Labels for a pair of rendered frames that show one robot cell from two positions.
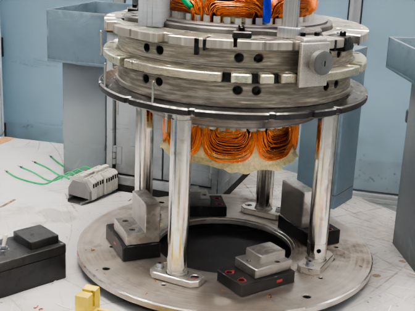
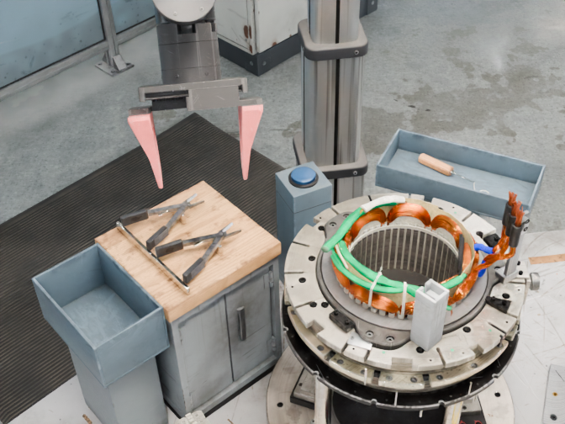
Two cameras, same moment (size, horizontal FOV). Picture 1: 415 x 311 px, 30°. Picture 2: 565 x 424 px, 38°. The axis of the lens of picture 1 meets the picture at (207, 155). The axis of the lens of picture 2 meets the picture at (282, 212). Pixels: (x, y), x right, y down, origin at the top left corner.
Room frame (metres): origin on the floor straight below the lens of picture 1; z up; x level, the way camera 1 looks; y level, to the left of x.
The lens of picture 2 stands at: (0.68, 0.71, 1.90)
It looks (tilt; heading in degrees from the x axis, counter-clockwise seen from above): 42 degrees down; 302
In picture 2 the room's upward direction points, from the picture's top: 2 degrees counter-clockwise
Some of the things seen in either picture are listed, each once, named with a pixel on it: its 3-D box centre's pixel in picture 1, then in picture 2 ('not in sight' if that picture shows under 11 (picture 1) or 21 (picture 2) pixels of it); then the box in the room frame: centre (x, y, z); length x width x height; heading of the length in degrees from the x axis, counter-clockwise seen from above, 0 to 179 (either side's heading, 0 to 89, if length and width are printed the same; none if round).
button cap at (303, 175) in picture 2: not in sight; (303, 175); (1.20, -0.19, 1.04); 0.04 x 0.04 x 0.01
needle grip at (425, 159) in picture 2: not in sight; (435, 164); (1.03, -0.33, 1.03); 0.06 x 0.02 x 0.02; 170
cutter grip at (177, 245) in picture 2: not in sight; (169, 248); (1.26, 0.09, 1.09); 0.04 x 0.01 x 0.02; 56
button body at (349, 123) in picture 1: (330, 124); (303, 234); (1.20, -0.19, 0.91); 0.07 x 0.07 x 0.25; 56
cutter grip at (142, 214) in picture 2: not in sight; (134, 217); (1.34, 0.06, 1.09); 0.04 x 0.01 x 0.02; 56
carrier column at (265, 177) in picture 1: (267, 145); not in sight; (1.07, -0.09, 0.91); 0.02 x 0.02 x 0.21
